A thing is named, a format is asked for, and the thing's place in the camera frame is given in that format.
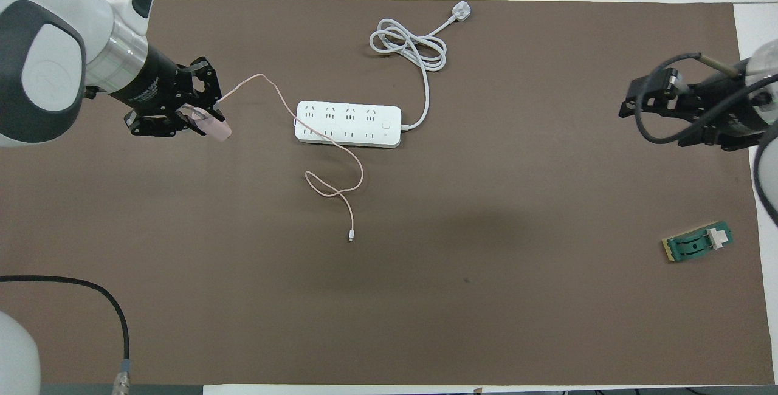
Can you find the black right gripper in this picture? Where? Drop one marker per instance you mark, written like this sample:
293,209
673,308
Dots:
735,109

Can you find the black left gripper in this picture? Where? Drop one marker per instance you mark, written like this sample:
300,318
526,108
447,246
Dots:
152,79

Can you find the pink charger adapter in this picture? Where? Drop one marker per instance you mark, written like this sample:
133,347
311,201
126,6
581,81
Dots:
217,130

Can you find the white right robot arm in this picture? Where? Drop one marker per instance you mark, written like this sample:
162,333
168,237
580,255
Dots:
766,61

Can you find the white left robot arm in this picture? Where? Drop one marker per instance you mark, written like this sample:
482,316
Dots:
48,67

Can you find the white power strip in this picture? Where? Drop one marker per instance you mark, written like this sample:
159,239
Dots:
346,124

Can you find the brown table mat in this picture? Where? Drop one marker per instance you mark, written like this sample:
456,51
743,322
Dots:
486,291

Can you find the green knife switch block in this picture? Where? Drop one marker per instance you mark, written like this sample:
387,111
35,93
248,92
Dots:
693,246

